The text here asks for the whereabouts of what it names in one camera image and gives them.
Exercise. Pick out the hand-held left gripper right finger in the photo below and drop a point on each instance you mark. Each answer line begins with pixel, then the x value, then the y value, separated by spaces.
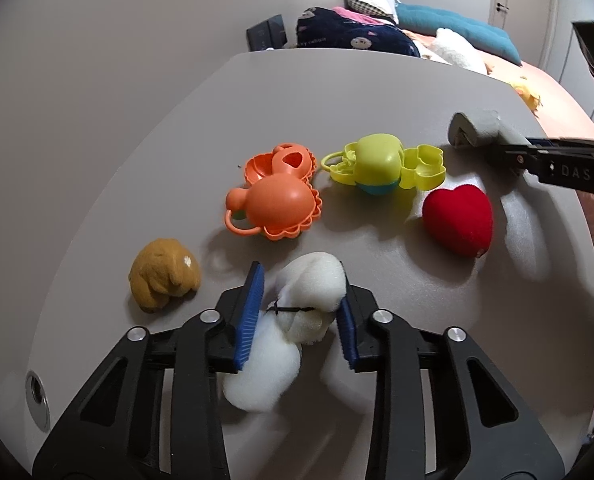
pixel 348 330

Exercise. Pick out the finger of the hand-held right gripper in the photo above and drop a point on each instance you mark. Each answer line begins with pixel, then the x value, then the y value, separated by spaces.
pixel 519 157
pixel 577 145

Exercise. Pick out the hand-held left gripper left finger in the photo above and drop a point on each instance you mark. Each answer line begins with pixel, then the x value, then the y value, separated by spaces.
pixel 249 320

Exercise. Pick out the grey foam block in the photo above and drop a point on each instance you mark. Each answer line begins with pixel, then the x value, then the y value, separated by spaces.
pixel 482 122

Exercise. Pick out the white plush toy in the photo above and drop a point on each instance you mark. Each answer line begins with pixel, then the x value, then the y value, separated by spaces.
pixel 307 285

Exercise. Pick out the bed with orange sheet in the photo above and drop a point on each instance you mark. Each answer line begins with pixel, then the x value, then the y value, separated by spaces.
pixel 557 95

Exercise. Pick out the yellow duck plush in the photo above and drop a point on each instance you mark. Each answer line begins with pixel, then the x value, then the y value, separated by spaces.
pixel 526 94

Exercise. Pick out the red heart plush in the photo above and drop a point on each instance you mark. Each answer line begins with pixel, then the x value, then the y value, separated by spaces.
pixel 457 220

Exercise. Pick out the brown plush toy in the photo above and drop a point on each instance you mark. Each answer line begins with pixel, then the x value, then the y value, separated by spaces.
pixel 162 275

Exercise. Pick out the orange plastic toy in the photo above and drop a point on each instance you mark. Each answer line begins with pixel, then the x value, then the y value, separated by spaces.
pixel 277 200

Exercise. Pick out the white goose plush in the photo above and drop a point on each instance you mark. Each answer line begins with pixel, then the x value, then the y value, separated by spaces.
pixel 457 50

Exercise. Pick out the teal pillow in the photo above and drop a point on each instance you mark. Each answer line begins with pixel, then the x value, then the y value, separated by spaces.
pixel 457 30

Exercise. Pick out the green yellow plastic toy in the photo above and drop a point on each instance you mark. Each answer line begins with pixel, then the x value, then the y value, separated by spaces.
pixel 377 160

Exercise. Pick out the white door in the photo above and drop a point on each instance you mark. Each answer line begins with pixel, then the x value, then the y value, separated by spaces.
pixel 522 10

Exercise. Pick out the navy printed blanket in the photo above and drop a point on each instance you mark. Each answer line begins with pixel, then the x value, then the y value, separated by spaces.
pixel 357 35

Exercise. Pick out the pink cloth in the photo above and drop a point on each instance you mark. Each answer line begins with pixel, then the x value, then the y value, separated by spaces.
pixel 362 15

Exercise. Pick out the metal table grommet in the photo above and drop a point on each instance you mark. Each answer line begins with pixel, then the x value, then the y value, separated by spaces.
pixel 37 395

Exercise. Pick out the black wall socket panel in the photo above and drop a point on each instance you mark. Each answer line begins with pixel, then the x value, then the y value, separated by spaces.
pixel 277 30
pixel 258 37

